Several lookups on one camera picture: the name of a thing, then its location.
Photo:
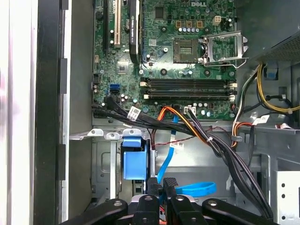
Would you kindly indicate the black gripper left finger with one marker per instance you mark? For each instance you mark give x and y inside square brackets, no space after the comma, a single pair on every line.
[147,211]

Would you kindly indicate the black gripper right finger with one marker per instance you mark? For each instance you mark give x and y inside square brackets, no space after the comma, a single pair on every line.
[180,211]

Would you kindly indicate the hard disk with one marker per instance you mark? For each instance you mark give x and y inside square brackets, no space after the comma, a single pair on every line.
[133,164]

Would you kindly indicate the metal disk bay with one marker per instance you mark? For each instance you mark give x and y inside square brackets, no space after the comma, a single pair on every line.
[103,164]

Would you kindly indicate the grey metal drive cage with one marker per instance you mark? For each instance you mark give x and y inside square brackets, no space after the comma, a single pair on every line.
[286,187]

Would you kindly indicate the black RAM slot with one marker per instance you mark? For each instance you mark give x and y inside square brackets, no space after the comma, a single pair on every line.
[187,91]
[187,85]
[187,96]
[187,80]

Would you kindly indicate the blue SATA port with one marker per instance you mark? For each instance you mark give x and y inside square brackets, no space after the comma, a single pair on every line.
[114,87]

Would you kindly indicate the green motherboard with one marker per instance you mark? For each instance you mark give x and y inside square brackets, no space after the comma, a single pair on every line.
[131,79]

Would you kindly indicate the black open PC case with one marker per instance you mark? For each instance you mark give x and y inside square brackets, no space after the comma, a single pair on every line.
[49,117]

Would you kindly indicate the metal locking lever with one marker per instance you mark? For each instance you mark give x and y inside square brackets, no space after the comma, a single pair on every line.
[220,65]

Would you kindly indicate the CPU socket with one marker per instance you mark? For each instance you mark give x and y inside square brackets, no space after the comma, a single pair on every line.
[186,50]

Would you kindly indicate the black graphics card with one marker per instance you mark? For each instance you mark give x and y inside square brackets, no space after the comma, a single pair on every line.
[133,35]

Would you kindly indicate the metal socket cover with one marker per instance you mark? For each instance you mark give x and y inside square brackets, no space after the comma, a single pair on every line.
[225,35]

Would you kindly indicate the white expansion slot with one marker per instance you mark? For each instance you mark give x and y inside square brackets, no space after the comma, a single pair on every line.
[117,23]

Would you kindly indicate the black expansion slot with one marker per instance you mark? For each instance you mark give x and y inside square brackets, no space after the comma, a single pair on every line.
[106,23]

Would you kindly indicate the grey power supply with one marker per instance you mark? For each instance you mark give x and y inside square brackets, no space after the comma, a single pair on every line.
[269,28]

